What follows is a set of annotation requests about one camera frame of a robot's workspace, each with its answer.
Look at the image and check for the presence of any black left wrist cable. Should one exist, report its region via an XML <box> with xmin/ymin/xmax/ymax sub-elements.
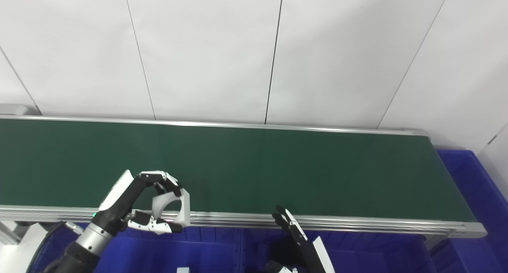
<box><xmin>27</xmin><ymin>221</ymin><xmax>85</xmax><ymax>273</ymax></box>

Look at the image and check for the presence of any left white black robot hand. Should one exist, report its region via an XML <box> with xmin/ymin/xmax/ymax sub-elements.
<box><xmin>93</xmin><ymin>169</ymin><xmax>183</xmax><ymax>236</ymax></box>

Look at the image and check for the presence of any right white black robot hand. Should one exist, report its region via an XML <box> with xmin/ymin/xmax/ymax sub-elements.
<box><xmin>265</xmin><ymin>204</ymin><xmax>336</xmax><ymax>273</ymax></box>

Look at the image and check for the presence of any green conveyor belt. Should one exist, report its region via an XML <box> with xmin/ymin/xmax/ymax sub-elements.
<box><xmin>0</xmin><ymin>104</ymin><xmax>488</xmax><ymax>250</ymax></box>
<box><xmin>0</xmin><ymin>119</ymin><xmax>477</xmax><ymax>222</ymax></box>

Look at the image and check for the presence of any black plastic part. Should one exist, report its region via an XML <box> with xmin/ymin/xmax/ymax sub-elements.
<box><xmin>269</xmin><ymin>236</ymin><xmax>303</xmax><ymax>266</ymax></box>

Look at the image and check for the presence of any blue plastic bin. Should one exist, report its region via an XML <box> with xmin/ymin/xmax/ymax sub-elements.
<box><xmin>240</xmin><ymin>227</ymin><xmax>438</xmax><ymax>273</ymax></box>
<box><xmin>430</xmin><ymin>149</ymin><xmax>508</xmax><ymax>273</ymax></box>
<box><xmin>27</xmin><ymin>224</ymin><xmax>245</xmax><ymax>273</ymax></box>

